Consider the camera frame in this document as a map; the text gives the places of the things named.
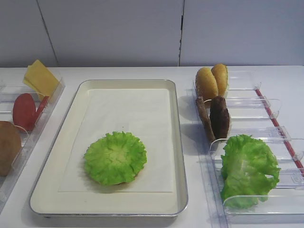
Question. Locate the green lettuce leaf in organizer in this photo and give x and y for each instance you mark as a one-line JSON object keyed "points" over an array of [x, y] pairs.
{"points": [[249, 171]]}

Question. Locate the cream metal baking tray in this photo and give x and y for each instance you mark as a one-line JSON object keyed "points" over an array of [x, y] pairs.
{"points": [[47, 200]]}

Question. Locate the yellow bun half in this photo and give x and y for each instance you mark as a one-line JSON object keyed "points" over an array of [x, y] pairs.
{"points": [[220, 73], [205, 83]]}

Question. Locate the red strip on organizer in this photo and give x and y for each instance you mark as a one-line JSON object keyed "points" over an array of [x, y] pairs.
{"points": [[287, 143]]}

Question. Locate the rear yellow cheese slice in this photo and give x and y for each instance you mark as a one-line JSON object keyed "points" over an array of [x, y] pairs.
{"points": [[33, 80]]}

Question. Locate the white parchment paper sheet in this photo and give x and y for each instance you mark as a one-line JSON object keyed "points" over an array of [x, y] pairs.
{"points": [[145, 113]]}

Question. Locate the brown bread bun left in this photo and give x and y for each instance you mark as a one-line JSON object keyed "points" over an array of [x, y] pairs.
{"points": [[10, 145]]}

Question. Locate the front yellow bun half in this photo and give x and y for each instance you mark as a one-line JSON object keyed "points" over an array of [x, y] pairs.
{"points": [[205, 83]]}

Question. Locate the left clear acrylic organizer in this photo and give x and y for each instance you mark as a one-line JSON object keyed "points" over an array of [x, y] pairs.
{"points": [[11, 87]]}

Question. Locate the front yellow cheese slice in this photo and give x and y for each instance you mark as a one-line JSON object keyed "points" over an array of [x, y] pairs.
{"points": [[49, 81]]}

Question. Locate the right clear acrylic organizer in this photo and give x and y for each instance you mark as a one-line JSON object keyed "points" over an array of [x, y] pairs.
{"points": [[285, 203]]}

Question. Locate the thick dark meat patty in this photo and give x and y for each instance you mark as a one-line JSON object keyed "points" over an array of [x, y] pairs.
{"points": [[219, 117]]}

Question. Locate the large red tomato slice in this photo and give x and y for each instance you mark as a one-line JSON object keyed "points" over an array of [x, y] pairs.
{"points": [[24, 110]]}

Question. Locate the green lettuce leaf on tray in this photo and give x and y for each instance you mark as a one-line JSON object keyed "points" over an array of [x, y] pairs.
{"points": [[114, 159]]}

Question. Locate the clear acrylic organizer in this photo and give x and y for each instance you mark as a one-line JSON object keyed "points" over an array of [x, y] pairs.
{"points": [[285, 203], [11, 87]]}

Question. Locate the thin red tomato slice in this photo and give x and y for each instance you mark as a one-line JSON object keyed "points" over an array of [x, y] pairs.
{"points": [[40, 109]]}

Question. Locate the thin brown meat patty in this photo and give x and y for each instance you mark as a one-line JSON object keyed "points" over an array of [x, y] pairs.
{"points": [[205, 119]]}

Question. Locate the yellow cheese slice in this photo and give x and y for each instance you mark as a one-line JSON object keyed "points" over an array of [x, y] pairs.
{"points": [[49, 81], [33, 80]]}

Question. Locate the rear yellow bun half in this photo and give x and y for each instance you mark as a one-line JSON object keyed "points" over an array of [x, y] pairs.
{"points": [[220, 73]]}

